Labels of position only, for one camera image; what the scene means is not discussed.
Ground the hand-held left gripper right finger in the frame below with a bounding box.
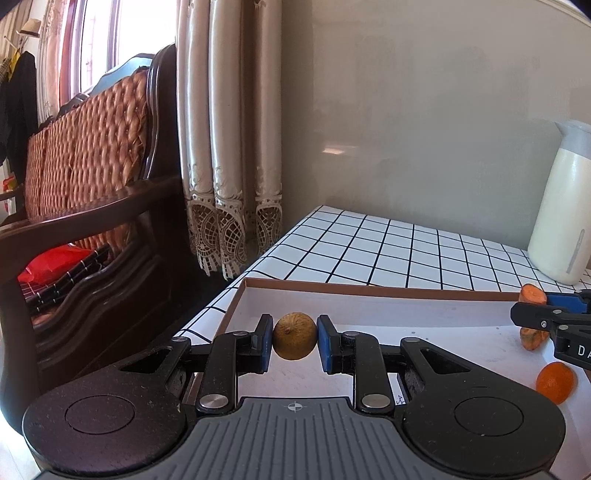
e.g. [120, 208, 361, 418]
[316, 315, 472, 414]

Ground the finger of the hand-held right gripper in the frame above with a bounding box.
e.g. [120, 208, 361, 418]
[510, 302, 591, 333]
[546, 289, 591, 315]

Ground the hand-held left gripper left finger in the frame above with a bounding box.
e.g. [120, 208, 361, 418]
[117, 314, 274, 414]

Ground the yellow-brown round fruit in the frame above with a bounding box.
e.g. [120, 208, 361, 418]
[273, 312, 318, 361]

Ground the large orange mandarin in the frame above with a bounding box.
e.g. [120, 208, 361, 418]
[536, 362, 577, 405]

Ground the brown cardboard box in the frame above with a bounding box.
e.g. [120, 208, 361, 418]
[180, 277, 591, 416]

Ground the cream thermos jug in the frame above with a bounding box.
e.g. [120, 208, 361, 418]
[527, 120, 591, 286]

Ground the dark plaid cloth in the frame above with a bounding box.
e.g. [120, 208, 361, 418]
[23, 244, 112, 319]

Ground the beige lace-trimmed curtain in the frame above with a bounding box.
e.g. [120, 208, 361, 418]
[177, 0, 284, 281]

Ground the dark wooden woven-back sofa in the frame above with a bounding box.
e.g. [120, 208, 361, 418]
[0, 44, 195, 437]

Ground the red plastic bag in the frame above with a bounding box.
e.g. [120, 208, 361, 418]
[17, 246, 95, 284]

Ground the window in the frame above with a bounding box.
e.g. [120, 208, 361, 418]
[60, 0, 182, 95]

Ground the black hanging garment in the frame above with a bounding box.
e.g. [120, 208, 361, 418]
[0, 51, 40, 185]

